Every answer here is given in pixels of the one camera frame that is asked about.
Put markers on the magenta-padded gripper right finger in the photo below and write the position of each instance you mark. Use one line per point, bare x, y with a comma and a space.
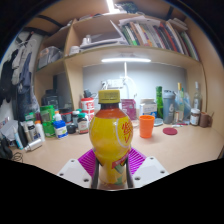
148, 170

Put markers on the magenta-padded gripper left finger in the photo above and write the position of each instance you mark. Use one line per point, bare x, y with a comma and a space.
75, 171

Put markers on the yellow-capped orange drink bottle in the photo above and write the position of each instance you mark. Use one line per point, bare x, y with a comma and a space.
110, 140

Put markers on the orange plastic cup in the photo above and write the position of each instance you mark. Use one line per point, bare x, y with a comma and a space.
146, 126

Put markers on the flat round red coaster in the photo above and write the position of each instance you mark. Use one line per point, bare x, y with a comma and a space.
170, 131

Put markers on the white bottle with blue label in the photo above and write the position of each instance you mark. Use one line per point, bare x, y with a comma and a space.
60, 128

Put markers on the green-lidded brown pill bottle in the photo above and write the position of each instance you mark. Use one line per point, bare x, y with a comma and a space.
83, 124

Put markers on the red pen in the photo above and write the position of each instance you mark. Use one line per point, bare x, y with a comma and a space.
179, 125

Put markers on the green plastic container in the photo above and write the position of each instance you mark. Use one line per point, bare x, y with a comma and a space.
47, 118

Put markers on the white and blue carton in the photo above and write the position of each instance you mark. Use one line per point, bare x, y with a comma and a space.
148, 108

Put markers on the magenta snack pouch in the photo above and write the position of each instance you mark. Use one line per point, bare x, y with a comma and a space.
129, 109

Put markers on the grey shaker bottle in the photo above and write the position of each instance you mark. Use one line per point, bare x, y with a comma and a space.
168, 108

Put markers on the red and white can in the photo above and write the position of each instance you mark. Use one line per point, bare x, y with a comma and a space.
87, 106

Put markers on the dark green bottle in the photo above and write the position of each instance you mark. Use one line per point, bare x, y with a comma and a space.
159, 101

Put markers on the white-lidded brown jar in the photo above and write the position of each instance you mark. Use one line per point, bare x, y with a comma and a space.
195, 117

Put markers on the gold-capped clear glass bottle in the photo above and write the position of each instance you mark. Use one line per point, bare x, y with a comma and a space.
179, 103

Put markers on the green-capped slim bottle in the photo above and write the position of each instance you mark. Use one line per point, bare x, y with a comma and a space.
183, 103

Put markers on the brown mug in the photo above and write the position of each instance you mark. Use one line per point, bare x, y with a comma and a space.
204, 120

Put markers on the tall clear glass bottle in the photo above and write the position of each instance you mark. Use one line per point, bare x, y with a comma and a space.
197, 98

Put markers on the dark hanging clothes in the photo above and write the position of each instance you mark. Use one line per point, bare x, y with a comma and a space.
18, 76

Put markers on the white bar desk lamp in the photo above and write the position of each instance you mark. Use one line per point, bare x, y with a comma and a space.
126, 60

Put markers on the white tube light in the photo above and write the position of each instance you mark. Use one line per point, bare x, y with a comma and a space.
111, 6

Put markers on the white wall power outlet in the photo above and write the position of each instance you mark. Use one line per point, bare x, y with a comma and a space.
113, 84

